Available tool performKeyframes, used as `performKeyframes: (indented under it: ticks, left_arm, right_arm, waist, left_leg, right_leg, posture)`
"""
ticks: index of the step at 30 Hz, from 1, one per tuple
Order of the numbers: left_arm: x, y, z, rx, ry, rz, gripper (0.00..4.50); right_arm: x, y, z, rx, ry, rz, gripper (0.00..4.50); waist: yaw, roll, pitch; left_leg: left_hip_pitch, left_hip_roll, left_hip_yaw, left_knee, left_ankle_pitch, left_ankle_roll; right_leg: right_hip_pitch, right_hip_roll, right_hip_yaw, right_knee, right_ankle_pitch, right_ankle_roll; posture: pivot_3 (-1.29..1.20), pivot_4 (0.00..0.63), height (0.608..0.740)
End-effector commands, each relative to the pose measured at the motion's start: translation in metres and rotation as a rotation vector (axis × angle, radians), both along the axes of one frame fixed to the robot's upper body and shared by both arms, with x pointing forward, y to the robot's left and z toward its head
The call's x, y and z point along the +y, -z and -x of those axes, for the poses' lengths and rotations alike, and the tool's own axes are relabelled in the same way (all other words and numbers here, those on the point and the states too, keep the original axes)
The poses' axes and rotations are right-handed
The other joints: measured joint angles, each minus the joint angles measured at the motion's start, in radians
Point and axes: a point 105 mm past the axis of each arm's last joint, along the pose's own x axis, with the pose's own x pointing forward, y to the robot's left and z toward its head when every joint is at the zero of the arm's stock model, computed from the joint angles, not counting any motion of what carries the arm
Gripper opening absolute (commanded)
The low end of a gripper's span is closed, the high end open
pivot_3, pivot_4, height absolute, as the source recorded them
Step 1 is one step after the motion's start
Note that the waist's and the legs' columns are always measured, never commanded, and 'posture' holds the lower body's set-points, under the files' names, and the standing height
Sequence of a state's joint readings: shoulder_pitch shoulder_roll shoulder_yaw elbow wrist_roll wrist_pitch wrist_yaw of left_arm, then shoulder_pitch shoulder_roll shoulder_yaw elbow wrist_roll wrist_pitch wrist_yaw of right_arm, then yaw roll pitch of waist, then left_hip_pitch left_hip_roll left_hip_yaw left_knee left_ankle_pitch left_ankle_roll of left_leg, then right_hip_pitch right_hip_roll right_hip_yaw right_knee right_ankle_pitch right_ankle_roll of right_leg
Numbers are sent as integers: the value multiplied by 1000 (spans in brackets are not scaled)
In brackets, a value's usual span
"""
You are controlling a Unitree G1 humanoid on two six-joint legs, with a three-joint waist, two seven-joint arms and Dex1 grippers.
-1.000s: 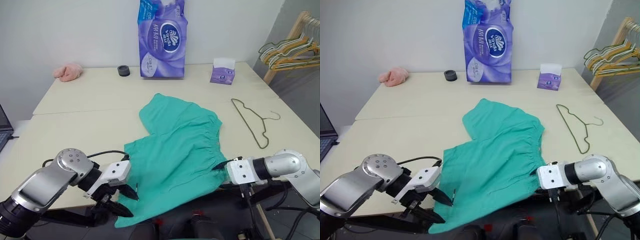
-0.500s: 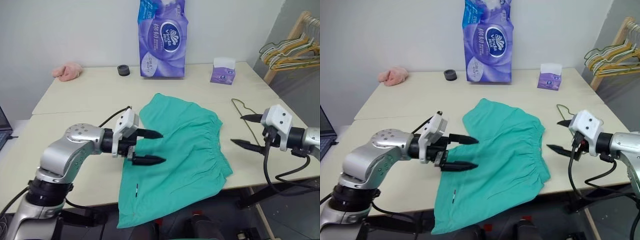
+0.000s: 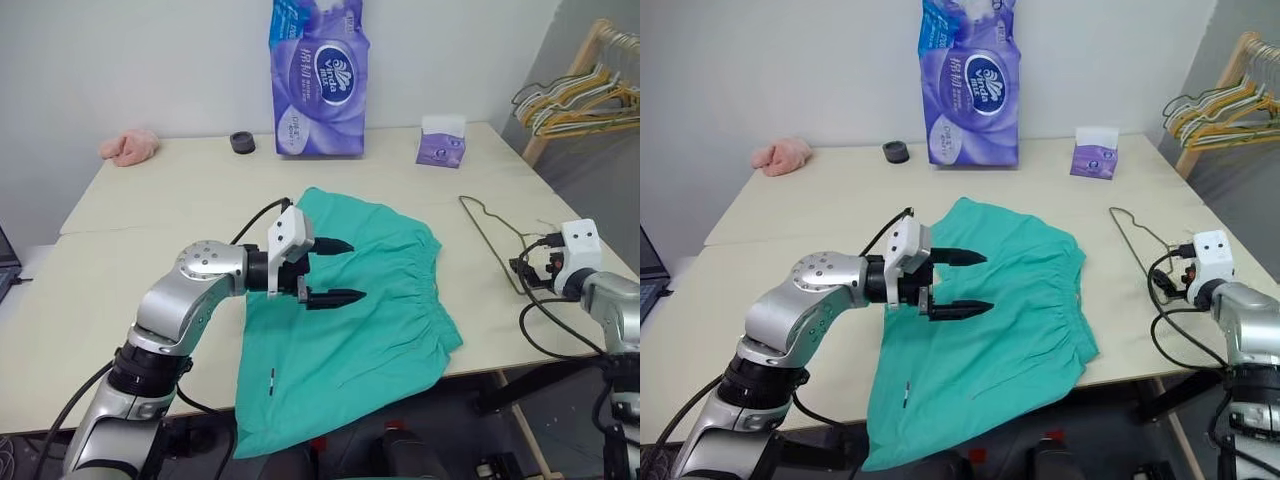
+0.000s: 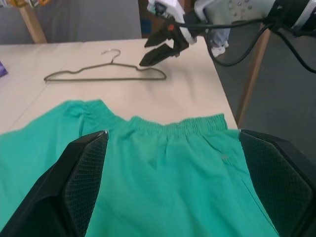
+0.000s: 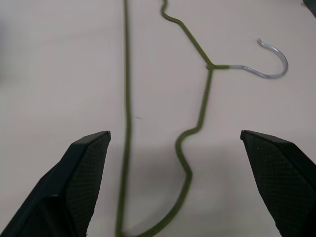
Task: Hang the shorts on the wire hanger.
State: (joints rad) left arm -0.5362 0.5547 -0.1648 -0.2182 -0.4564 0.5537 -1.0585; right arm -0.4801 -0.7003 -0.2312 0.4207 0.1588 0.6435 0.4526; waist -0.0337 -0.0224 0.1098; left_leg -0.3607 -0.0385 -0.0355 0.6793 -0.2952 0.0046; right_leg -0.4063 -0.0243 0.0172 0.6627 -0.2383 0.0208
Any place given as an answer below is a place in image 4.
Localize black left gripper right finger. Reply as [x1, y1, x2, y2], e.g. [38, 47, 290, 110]
[238, 128, 316, 237]

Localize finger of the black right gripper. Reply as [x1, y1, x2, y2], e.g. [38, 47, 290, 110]
[144, 24, 176, 48]
[138, 43, 175, 67]

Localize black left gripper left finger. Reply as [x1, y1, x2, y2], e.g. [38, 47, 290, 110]
[0, 130, 110, 237]

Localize green elastic-waist shorts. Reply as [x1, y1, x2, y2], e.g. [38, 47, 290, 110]
[0, 98, 281, 237]

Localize dark cabinet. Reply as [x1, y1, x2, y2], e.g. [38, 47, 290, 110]
[137, 0, 158, 39]

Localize person with white shoes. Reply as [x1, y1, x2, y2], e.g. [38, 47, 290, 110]
[209, 27, 232, 58]

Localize purple flat object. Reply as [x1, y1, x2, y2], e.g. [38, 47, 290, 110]
[0, 60, 9, 79]

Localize colourful hangers on rack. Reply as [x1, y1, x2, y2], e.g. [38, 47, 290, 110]
[0, 0, 48, 9]

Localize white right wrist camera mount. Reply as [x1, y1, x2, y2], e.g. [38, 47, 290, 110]
[147, 0, 199, 45]

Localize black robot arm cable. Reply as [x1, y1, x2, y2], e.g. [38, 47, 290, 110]
[170, 17, 316, 74]

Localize grey wire hanger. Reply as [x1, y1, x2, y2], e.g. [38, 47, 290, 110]
[43, 48, 167, 83]

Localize plain wooden post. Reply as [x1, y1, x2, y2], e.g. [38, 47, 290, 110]
[236, 23, 271, 126]

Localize wooden post with hangers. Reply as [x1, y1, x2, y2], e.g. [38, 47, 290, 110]
[19, 6, 47, 44]

